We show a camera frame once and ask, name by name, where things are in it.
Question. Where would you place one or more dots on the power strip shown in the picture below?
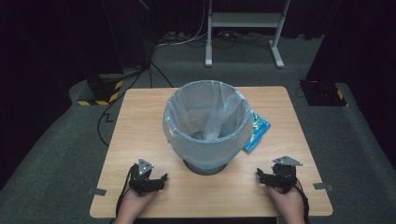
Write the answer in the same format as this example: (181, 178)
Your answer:
(171, 36)

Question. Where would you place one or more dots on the grey trash bin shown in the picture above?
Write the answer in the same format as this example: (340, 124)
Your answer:
(205, 169)

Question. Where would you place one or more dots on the black base with hazard stripes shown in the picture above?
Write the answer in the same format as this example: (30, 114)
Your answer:
(102, 90)

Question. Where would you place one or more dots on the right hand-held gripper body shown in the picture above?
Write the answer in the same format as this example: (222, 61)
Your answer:
(285, 174)

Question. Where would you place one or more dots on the white metal stand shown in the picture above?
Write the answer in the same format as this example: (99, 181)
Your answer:
(244, 19)

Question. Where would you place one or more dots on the blue snack packet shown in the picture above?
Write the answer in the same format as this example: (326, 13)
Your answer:
(258, 132)

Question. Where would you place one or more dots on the grey tape strip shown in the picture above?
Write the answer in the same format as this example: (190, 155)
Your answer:
(322, 186)
(97, 192)

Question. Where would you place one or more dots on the grey bin with plastic liner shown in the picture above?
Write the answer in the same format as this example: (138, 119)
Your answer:
(199, 146)

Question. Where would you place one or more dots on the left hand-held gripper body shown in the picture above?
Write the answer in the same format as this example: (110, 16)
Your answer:
(140, 180)

